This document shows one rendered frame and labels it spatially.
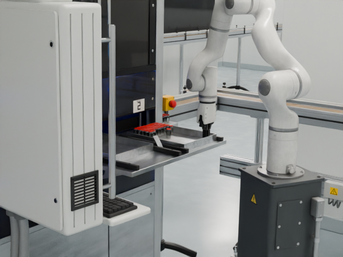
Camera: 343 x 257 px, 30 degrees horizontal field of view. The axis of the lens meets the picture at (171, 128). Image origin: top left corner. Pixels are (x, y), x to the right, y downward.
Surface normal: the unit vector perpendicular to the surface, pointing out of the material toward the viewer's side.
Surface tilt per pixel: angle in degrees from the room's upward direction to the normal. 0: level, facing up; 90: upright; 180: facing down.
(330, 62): 90
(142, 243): 90
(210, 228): 0
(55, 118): 90
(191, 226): 0
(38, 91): 90
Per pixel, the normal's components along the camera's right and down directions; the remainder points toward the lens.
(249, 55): -0.60, 0.17
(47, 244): 0.80, 0.15
